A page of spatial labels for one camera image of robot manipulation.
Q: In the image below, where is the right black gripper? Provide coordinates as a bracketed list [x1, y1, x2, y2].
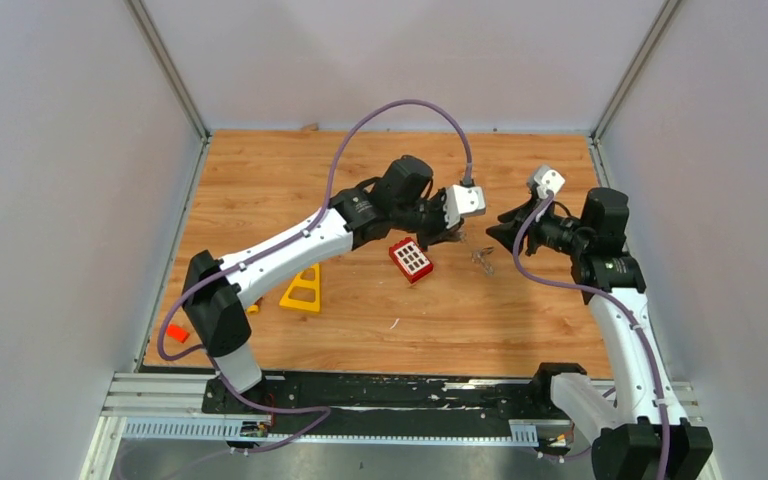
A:
[485, 195, 589, 256]

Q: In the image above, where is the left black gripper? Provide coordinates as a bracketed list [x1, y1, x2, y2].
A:
[394, 190, 467, 255]

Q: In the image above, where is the grey metal keyring disc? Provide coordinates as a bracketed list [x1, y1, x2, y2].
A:
[471, 246, 495, 276]

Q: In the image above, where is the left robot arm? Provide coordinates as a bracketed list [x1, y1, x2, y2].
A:
[182, 155, 486, 413]

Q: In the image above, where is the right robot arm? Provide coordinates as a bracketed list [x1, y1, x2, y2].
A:
[486, 187, 713, 479]

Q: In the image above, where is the red window toy block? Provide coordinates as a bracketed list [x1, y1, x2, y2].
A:
[388, 237, 434, 284]

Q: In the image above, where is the yellow triangular toy block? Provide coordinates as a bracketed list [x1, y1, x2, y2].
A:
[279, 263, 322, 314]

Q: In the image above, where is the orange cube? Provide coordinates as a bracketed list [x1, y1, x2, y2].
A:
[165, 324, 190, 344]

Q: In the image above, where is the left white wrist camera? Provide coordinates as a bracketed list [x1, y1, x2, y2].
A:
[443, 185, 487, 229]

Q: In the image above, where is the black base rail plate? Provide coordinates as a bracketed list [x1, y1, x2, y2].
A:
[201, 370, 573, 439]

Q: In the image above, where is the white slotted cable duct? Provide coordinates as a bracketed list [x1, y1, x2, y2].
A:
[122, 418, 539, 447]

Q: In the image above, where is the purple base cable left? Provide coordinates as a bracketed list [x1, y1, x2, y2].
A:
[208, 357, 332, 458]

